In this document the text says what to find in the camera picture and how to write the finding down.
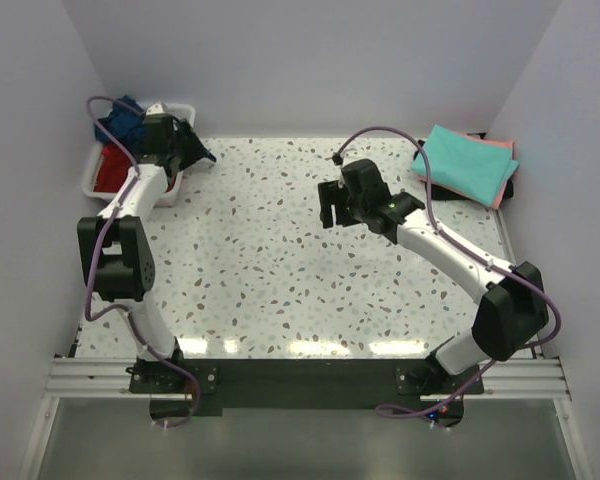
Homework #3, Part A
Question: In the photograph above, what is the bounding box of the navy blue t-shirt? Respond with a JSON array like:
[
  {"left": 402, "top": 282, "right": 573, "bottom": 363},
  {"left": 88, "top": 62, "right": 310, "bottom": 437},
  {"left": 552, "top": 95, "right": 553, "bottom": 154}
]
[{"left": 93, "top": 94, "right": 218, "bottom": 163}]

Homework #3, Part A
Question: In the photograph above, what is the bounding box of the teal t-shirt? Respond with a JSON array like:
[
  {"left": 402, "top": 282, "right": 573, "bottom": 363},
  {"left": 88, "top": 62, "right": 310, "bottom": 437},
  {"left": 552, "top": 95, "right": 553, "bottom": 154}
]
[{"left": 410, "top": 123, "right": 521, "bottom": 207}]

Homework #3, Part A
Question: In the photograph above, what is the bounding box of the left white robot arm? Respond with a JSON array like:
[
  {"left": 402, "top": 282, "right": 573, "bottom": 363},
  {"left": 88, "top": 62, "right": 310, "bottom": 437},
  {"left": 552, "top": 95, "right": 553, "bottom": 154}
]
[{"left": 77, "top": 111, "right": 206, "bottom": 392}]

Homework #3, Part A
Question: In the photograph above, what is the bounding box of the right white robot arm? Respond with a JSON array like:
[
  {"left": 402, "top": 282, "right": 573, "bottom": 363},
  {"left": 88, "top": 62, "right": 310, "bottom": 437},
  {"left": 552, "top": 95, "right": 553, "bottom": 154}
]
[{"left": 318, "top": 159, "right": 549, "bottom": 393}]

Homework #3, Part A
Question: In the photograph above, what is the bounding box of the white plastic laundry basket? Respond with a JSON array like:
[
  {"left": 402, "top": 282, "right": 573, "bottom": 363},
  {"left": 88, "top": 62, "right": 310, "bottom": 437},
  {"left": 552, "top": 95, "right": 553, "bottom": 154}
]
[{"left": 81, "top": 102, "right": 196, "bottom": 208}]

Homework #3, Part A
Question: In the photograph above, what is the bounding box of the red t-shirt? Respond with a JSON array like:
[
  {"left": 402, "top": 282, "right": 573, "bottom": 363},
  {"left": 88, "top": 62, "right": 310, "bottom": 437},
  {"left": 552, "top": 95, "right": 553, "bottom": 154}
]
[{"left": 92, "top": 143, "right": 177, "bottom": 195}]

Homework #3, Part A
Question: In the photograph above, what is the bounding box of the folded black t-shirt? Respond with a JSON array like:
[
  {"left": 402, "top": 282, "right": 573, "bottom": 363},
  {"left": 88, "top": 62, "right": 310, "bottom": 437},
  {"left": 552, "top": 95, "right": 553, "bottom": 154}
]
[{"left": 412, "top": 132, "right": 517, "bottom": 203}]

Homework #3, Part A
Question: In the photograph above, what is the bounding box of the folded salmon pink t-shirt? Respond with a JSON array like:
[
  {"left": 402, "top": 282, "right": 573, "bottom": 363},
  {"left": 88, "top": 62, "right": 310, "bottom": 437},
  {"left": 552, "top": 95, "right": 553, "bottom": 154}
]
[{"left": 460, "top": 134, "right": 519, "bottom": 210}]

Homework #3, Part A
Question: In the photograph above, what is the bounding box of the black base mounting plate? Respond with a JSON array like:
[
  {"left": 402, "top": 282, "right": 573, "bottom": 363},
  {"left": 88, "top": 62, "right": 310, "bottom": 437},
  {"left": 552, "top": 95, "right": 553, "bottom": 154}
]
[{"left": 126, "top": 358, "right": 484, "bottom": 419}]

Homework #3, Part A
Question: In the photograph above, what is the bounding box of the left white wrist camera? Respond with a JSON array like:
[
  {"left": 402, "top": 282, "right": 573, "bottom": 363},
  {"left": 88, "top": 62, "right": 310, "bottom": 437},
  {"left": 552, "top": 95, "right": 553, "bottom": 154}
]
[{"left": 145, "top": 101, "right": 170, "bottom": 118}]

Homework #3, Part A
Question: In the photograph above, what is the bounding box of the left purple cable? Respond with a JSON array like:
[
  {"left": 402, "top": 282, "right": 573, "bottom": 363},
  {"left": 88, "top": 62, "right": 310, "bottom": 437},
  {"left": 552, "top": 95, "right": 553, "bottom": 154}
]
[{"left": 83, "top": 94, "right": 202, "bottom": 429}]

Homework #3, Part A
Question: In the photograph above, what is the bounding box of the purple cable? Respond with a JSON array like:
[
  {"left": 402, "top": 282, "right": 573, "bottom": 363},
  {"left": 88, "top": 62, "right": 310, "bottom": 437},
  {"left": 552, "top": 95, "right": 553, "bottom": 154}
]
[
  {"left": 83, "top": 94, "right": 202, "bottom": 429},
  {"left": 329, "top": 125, "right": 562, "bottom": 420}
]

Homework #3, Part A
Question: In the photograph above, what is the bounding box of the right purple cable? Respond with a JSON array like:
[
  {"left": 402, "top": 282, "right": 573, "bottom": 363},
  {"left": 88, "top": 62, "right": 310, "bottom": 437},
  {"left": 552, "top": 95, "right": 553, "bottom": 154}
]
[{"left": 329, "top": 125, "right": 562, "bottom": 420}]

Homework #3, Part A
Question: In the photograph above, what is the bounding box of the aluminium rail frame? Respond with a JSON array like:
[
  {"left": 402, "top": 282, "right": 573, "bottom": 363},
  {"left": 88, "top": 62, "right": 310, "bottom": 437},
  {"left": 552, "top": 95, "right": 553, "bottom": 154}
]
[{"left": 18, "top": 319, "right": 581, "bottom": 480}]

